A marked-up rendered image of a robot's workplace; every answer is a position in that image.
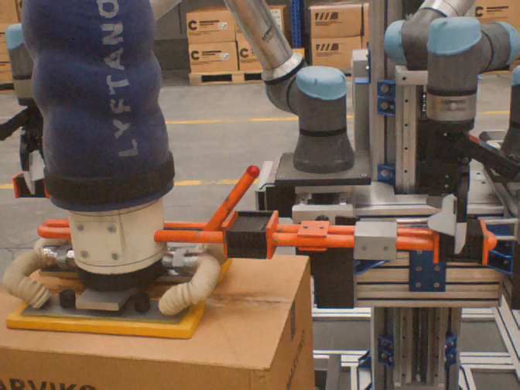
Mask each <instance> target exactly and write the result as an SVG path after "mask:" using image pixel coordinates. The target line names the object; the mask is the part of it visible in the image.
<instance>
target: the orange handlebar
mask: <svg viewBox="0 0 520 390"><path fill-rule="evenodd" d="M206 225H207V223H204V222H169V221H165V222H164V227H166V228H167V227H169V228H171V227H172V228H174V227H175V228H202V230H203V229H204V227H205V226H206ZM223 225H224V223H223V224H222V225H221V226H220V227H219V229H218V230H217V231H174V230H157V231H156V232H155V234H154V241H155V242H173V243H201V244H223V235H222V226H223ZM354 229H355V226H342V225H330V222H329V221H302V223H301V224H277V225H276V230H275V232H276V233H272V245H281V246H299V247H298V250H307V251H326V250H327V247H335V248H353V247H354V245H355V243H354ZM37 234H38V236H40V237H41V238H45V239H67V240H71V236H70V226H69V221H68V220H67V219H54V220H49V221H46V222H44V223H41V224H40V225H39V227H38V228H37ZM487 234H488V250H491V249H492V248H493V247H495V245H496V242H497V241H496V237H495V236H494V234H493V233H492V232H490V231H487ZM395 246H396V248H397V249H415V250H433V230H432V229H430V228H428V227H397V242H396V245H395Z"/></svg>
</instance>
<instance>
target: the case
mask: <svg viewBox="0 0 520 390"><path fill-rule="evenodd" d="M231 261H232V263H231V265H230V267H229V268H227V271H226V273H225V275H224V278H223V279H222V280H221V283H220V284H218V285H216V287H215V288H214V291H213V292H211V293H210V295H209V296H208V297H206V299H205V300H204V301H205V303H206V310H205V312H204V314H203V316H202V318H201V320H200V322H199V324H198V326H197V328H196V329H195V330H194V332H193V334H192V337H191V338H190V339H182V338H168V337H141V335H128V334H102V333H88V332H74V331H62V330H35V329H21V328H8V327H7V326H6V325H5V318H6V317H7V316H9V315H10V314H11V313H12V312H13V311H14V310H15V309H16V308H17V307H18V306H19V305H20V304H21V303H22V302H23V301H24V299H23V300H22V299H20V298H16V297H14V296H11V295H10V294H9V293H8V292H7V291H6V290H5V289H4V288H3V286H2V283H1V284H0V390H315V377H314V356H313V316H312V296H311V295H310V258H309V257H308V256H295V255H273V257H272V259H271V260H269V259H268V256H267V259H247V258H232V259H231ZM39 270H40V269H39ZM39 270H37V271H35V272H34V273H33V274H32V275H31V276H30V278H31V279H32V280H33V279H35V280H36V281H37V283H41V286H45V287H46V289H48V290H49V292H50V293H55V294H59V293H61V292H62V291H64V290H66V289H72V290H73V291H74V292H75V295H82V294H83V293H84V291H85V290H86V289H87V288H88V287H87V286H86V285H85V284H83V283H82V282H81V281H80V280H79V279H63V278H57V277H51V276H39V273H38V271H39ZM177 285H179V283H174V282H149V283H147V284H144V285H142V286H140V290H139V292H138V293H148V294H149V296H150V298H156V299H161V298H162V297H163V296H164V295H165V293H166V292H167V291H168V290H171V288H172V287H174V286H177ZM138 293H137V294H138Z"/></svg>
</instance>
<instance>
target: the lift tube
mask: <svg viewBox="0 0 520 390"><path fill-rule="evenodd" d="M155 32H156V20H155V16H154V11H153V9H152V6H151V3H150V1H149V0H22V34H23V39H24V42H25V45H26V49H27V50H28V52H29V55H30V56H31V57H32V60H33V62H34V66H33V71H32V80H31V87H32V95H33V98H34V101H35V102H36V105H37V107H38V109H39V110H40V112H42V114H43V117H44V129H43V152H44V157H45V161H46V166H47V169H48V171H49V172H50V173H54V174H57V175H61V176H70V177H83V178H102V177H115V176H127V175H132V174H135V173H140V172H143V171H147V170H150V169H152V168H154V167H156V166H158V165H159V164H162V163H163V162H165V161H166V160H167V158H168V155H169V138H168V132H167V127H166V122H165V118H164V115H163V111H162V109H161V107H160V106H159V103H158V97H159V91H161V87H162V80H163V77H162V71H161V67H159V63H158V61H157V59H156V57H155V55H154V53H153V51H152V44H153V40H154V36H155ZM173 187H174V181H173V180H172V181H171V182H170V183H168V184H167V185H166V186H165V187H163V188H162V189H160V190H157V191H155V192H153V193H149V194H147V195H143V196H140V197H135V198H132V199H127V200H119V201H112V203H104V204H74V203H67V201H64V200H58V199H56V198H54V197H52V196H50V201H51V203H52V204H53V205H54V206H56V207H59V208H62V209H64V210H72V211H80V212H101V211H110V210H121V209H126V208H131V207H137V206H140V205H143V204H148V203H149V202H150V201H153V200H156V199H158V198H160V197H163V196H165V195H166V194H167V193H168V192H170V191H171V190H172V188H173Z"/></svg>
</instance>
